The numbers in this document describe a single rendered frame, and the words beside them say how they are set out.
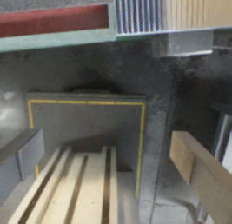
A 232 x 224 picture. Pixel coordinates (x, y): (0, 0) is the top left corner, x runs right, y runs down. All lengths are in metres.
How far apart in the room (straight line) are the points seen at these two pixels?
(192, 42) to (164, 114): 0.85
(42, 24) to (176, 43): 0.37
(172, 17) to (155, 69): 0.85
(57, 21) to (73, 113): 0.62
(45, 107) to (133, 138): 0.54
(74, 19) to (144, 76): 0.89
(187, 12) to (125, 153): 0.82
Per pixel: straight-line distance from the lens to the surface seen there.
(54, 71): 1.30
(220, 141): 1.39
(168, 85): 1.31
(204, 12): 0.47
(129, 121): 0.97
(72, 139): 1.04
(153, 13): 0.42
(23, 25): 0.48
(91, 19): 0.44
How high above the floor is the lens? 1.23
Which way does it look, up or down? 75 degrees down
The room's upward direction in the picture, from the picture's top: 177 degrees clockwise
